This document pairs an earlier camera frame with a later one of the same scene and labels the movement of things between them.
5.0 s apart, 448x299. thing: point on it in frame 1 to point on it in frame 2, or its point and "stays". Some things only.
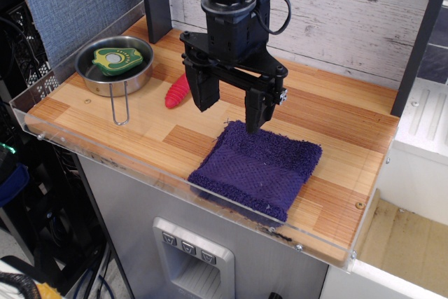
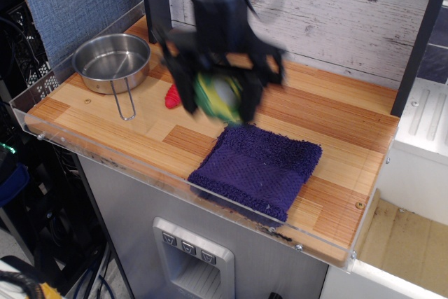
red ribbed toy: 177,92 stays
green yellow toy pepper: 114,61 to 220,95
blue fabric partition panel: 73,3 stays
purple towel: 260,173 stays
